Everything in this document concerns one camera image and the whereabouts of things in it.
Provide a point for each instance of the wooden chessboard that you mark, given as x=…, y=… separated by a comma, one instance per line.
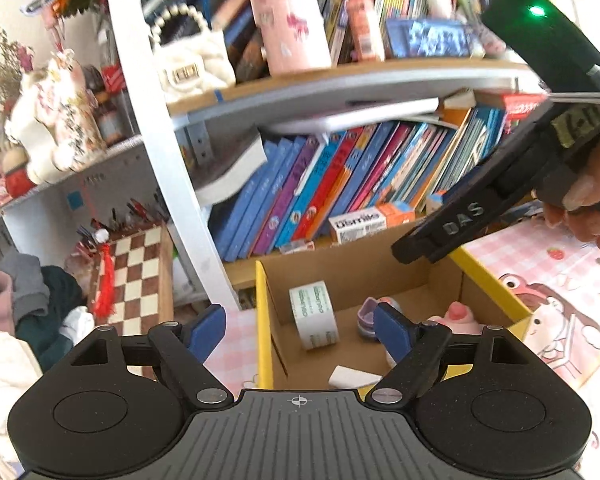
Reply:
x=140, y=270

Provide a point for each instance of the yellow cardboard box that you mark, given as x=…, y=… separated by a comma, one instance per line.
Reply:
x=360, y=280

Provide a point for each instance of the orange white carton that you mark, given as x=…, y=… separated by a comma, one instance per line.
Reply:
x=365, y=222

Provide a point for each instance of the row of blue picture books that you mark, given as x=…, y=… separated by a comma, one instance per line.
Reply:
x=330, y=180

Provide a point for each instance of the white quilted handbag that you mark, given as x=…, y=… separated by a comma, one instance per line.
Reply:
x=195, y=65

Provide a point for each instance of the flat orange white packet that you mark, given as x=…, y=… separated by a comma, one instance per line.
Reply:
x=297, y=247

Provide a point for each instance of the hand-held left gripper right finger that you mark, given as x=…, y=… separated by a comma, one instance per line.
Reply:
x=392, y=330

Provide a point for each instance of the brown glass jar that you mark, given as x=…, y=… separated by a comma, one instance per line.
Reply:
x=109, y=122

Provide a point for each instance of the purple small cup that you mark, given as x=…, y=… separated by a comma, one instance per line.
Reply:
x=366, y=317

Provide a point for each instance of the red book set box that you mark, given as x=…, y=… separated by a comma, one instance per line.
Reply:
x=525, y=106

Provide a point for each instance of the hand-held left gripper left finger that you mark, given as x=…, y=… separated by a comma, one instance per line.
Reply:
x=207, y=332

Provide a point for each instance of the pale dried flowers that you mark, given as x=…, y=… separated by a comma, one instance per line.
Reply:
x=7, y=65

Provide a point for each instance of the pink plush toy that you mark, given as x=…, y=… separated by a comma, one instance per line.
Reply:
x=455, y=316

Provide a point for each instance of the bunch of pencils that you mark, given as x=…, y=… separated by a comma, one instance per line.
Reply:
x=130, y=215

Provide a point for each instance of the red tassel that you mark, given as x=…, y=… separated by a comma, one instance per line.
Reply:
x=105, y=280

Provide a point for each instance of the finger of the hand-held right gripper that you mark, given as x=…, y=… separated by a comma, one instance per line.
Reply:
x=412, y=250

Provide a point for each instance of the white printed tape roll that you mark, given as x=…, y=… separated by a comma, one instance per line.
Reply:
x=312, y=317

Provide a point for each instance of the thick paperback book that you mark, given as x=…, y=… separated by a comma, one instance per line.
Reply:
x=230, y=170

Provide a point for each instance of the pile of clothes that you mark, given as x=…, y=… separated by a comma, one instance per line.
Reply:
x=35, y=305

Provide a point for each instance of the lucky cat figurine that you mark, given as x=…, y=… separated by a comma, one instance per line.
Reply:
x=50, y=115

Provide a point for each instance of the small orange carton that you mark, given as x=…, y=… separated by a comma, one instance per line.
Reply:
x=432, y=202

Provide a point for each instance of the white metal bookshelf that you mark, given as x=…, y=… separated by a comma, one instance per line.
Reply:
x=145, y=110

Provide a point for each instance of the white flat lamp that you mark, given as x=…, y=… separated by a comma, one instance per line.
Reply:
x=355, y=115

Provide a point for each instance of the pink cup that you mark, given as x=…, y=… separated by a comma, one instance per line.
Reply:
x=290, y=20

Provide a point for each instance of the white side shelf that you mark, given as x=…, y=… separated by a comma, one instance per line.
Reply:
x=105, y=180

